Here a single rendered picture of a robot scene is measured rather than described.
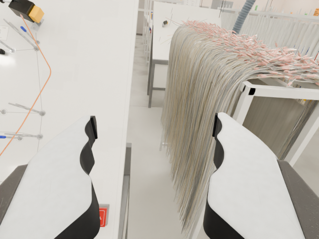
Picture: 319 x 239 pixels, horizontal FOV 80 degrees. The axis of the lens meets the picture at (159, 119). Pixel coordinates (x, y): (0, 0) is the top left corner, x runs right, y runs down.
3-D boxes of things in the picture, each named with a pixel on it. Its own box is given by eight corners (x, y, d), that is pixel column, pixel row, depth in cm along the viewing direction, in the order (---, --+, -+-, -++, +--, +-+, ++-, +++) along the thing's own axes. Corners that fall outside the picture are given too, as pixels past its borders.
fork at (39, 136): (43, 133, 59) (13, 130, 45) (42, 139, 58) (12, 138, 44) (36, 133, 58) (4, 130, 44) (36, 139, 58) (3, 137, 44)
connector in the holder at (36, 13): (39, 11, 58) (34, 4, 55) (44, 13, 58) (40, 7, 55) (33, 21, 57) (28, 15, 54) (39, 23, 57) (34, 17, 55)
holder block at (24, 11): (16, 7, 63) (-4, -15, 54) (49, 21, 63) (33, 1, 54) (9, 19, 62) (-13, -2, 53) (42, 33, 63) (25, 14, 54)
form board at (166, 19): (210, 111, 364) (238, 12, 278) (148, 107, 347) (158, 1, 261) (199, 95, 425) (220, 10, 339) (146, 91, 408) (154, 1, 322)
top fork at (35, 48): (41, 48, 62) (12, 19, 48) (38, 52, 62) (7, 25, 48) (35, 44, 62) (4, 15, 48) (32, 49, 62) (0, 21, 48)
